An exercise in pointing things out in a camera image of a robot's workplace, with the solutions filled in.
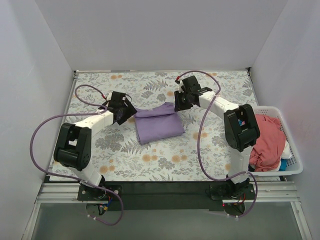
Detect white plastic laundry basket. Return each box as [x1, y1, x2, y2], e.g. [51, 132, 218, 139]
[249, 105, 303, 177]

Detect purple t shirt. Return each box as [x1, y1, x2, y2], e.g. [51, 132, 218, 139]
[134, 102, 185, 145]

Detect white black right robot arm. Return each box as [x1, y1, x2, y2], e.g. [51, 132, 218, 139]
[174, 75, 261, 199]

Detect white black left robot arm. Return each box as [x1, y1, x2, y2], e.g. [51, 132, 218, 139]
[53, 91, 137, 200]

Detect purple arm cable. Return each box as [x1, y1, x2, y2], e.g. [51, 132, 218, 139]
[29, 84, 125, 226]
[174, 70, 258, 220]

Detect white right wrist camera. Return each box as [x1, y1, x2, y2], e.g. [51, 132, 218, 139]
[175, 78, 185, 93]

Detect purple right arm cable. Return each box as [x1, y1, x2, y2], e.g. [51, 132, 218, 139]
[174, 70, 258, 220]

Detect aluminium table frame rail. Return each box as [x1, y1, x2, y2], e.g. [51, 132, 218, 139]
[34, 70, 311, 240]

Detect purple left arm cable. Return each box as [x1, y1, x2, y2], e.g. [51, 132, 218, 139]
[29, 84, 125, 226]

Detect white garment in basket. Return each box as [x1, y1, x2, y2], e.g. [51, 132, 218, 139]
[281, 141, 292, 160]

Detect floral patterned table mat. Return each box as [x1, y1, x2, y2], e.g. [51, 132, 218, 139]
[49, 71, 260, 182]

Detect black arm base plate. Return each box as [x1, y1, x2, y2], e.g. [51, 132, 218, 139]
[77, 181, 257, 212]

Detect blue garment in basket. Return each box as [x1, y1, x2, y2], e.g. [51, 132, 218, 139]
[278, 158, 287, 172]

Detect pink t shirt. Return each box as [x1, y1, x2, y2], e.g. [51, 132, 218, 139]
[249, 114, 286, 172]

